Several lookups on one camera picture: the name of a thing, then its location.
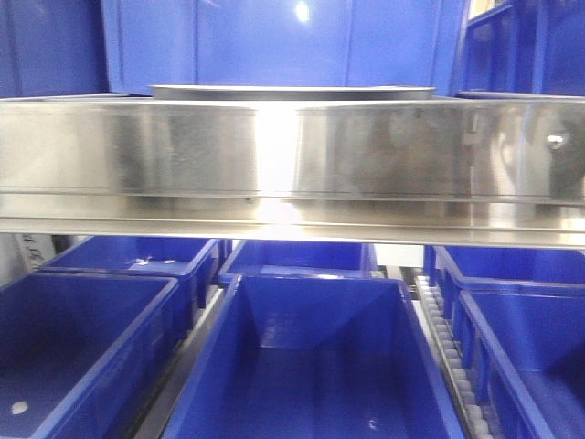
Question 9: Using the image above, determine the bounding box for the blue bin rear centre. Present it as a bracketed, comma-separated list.
[218, 240, 378, 285]

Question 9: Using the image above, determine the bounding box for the blue crate upper right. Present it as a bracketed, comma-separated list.
[452, 1, 584, 96]

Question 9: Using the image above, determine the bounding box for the blue bin rear left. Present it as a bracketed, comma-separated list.
[38, 236, 231, 339]

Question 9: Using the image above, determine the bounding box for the roller conveyor rail right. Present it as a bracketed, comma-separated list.
[398, 267, 502, 438]

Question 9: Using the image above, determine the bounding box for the blue bin rear right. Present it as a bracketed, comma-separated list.
[423, 245, 584, 319]

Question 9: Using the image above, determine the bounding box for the blue bin lower left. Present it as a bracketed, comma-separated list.
[1, 273, 178, 438]

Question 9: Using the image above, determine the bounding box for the grey metal rail left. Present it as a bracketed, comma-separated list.
[125, 285, 224, 438]

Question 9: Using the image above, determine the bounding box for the stainless steel shelf front panel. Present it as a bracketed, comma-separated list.
[1, 99, 584, 249]

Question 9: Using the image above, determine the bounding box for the blue bin lower centre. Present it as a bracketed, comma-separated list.
[164, 276, 463, 438]

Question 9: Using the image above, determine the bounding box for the large blue crate upper centre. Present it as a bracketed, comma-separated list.
[101, 1, 466, 95]

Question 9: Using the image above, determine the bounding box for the silver metal tray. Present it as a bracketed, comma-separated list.
[151, 84, 436, 102]

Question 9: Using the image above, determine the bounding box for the blue bin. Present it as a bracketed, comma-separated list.
[164, 276, 463, 438]
[1, 273, 178, 438]
[423, 245, 584, 319]
[218, 240, 378, 285]
[457, 291, 584, 438]
[38, 236, 231, 339]

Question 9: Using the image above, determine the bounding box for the blue crate upper left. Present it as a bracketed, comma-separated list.
[1, 1, 109, 98]

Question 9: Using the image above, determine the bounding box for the blue bin lower right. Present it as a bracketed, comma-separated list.
[457, 291, 584, 438]

